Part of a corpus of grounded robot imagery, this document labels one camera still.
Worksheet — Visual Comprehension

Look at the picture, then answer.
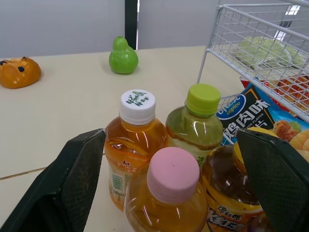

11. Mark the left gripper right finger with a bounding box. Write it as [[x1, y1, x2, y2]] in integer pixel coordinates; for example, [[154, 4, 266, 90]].
[[235, 128, 309, 232]]

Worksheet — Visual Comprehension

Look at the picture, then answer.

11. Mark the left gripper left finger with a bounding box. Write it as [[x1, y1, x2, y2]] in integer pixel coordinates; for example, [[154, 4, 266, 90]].
[[0, 128, 107, 232]]

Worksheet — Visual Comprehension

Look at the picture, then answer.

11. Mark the white-capped orange drink bottle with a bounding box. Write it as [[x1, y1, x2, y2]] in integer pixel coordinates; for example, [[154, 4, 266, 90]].
[[103, 89, 169, 212]]

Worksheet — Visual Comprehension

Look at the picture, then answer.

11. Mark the pink-capped orange drink bottle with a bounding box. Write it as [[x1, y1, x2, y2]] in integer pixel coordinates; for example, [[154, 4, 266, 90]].
[[123, 146, 210, 232]]

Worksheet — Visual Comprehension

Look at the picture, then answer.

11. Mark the green-capped pale drink bottle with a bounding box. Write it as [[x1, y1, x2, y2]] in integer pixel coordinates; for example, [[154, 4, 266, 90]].
[[165, 84, 224, 167]]

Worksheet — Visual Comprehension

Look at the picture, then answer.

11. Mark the yellow-capped dark tea bottle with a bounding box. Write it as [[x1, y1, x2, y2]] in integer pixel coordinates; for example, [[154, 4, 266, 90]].
[[200, 127, 278, 232]]

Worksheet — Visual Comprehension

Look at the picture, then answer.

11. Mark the blue snack pack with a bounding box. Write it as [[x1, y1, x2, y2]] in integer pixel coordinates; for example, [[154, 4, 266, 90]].
[[216, 83, 309, 148]]

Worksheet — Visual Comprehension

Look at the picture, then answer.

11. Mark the red snack pack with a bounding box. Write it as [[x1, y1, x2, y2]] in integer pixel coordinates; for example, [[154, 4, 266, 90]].
[[239, 75, 309, 112]]

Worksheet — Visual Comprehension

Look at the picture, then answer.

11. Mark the orange toy bread animal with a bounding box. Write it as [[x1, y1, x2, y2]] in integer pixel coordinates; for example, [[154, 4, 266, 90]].
[[0, 57, 42, 89]]

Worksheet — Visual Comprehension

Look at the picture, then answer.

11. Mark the pale green toy cabbage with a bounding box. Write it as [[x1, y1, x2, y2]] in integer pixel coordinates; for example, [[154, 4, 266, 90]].
[[238, 36, 306, 70]]

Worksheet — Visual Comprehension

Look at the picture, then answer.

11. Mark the green toy pear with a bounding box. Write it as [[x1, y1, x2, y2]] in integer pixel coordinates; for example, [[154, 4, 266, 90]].
[[108, 36, 139, 74]]

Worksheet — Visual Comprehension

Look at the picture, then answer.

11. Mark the white wire basket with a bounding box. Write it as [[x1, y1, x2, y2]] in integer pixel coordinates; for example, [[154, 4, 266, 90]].
[[197, 0, 309, 123]]

